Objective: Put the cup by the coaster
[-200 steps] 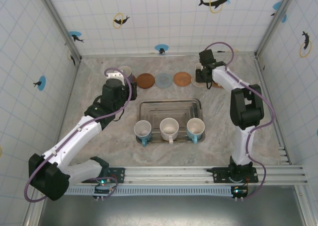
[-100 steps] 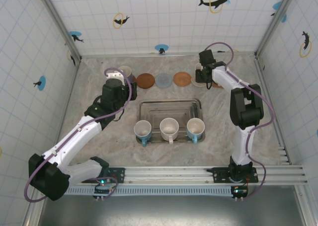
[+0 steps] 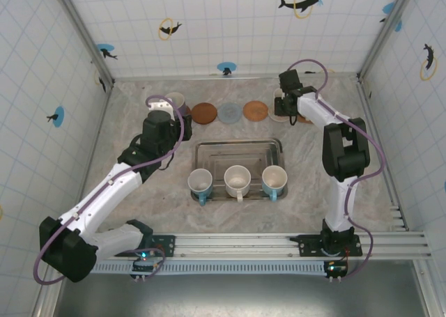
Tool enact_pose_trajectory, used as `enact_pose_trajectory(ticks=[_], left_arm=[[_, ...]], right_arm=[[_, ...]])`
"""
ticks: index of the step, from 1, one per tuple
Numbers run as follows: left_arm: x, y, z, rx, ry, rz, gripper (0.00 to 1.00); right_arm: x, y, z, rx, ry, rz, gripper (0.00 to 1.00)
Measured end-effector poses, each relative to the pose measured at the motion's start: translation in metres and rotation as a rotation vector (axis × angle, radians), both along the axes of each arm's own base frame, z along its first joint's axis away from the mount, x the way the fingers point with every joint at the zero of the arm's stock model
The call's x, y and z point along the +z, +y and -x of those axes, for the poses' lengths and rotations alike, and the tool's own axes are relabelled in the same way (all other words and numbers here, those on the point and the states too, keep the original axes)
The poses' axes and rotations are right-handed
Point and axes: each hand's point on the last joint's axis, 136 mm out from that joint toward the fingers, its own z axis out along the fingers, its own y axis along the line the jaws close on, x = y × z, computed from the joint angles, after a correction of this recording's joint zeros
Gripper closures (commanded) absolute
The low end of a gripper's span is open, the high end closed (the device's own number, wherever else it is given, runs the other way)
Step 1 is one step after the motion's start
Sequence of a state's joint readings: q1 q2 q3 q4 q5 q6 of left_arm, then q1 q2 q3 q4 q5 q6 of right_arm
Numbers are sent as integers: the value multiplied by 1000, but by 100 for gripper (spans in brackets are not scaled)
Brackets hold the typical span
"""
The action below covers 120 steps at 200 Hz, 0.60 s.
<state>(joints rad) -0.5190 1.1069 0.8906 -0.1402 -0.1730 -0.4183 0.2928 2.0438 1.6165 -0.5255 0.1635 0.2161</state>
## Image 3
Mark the dark brown round coaster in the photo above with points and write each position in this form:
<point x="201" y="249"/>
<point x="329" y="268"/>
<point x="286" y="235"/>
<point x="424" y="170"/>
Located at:
<point x="188" y="110"/>

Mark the brown cork round coaster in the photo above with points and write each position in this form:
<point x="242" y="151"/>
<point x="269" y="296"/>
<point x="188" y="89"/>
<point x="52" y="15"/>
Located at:
<point x="205" y="112"/>

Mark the purple mug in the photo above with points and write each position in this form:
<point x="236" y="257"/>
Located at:
<point x="178" y="101"/>

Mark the brown paw print coaster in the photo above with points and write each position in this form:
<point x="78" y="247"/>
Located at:
<point x="306" y="119"/>

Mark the blue-grey woven coaster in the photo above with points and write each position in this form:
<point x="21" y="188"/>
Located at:
<point x="230" y="112"/>

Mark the rattan woven coaster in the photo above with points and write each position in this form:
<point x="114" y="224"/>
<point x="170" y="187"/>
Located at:
<point x="256" y="111"/>

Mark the light blue mug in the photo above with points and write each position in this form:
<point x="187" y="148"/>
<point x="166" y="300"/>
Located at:
<point x="199" y="182"/>
<point x="274" y="178"/>

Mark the white speckled ceramic mug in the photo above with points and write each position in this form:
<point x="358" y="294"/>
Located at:
<point x="237" y="179"/>

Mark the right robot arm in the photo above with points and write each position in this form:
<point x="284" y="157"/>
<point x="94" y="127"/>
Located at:
<point x="338" y="205"/>

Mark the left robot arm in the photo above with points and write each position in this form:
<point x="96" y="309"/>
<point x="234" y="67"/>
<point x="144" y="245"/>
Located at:
<point x="101" y="195"/>

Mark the metal tray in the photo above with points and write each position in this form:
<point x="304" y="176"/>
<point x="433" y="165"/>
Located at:
<point x="237" y="153"/>

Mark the dolphin blue circle sticker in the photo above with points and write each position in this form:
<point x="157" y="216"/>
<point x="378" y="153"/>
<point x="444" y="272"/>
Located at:
<point x="104" y="48"/>
<point x="59" y="116"/>
<point x="388" y="7"/>
<point x="226" y="67"/>

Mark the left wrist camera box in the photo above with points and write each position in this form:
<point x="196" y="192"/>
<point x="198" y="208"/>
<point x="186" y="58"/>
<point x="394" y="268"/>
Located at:
<point x="160" y="106"/>

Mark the aluminium frame bar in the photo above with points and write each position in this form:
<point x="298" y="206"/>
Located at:
<point x="101" y="122"/>
<point x="370" y="111"/>
<point x="244" y="76"/>

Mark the aluminium frame post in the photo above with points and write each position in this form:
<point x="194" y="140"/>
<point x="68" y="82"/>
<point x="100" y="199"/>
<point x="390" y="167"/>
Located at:
<point x="85" y="35"/>
<point x="388" y="29"/>

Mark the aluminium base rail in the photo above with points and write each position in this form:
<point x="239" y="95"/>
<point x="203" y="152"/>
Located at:
<point x="226" y="245"/>

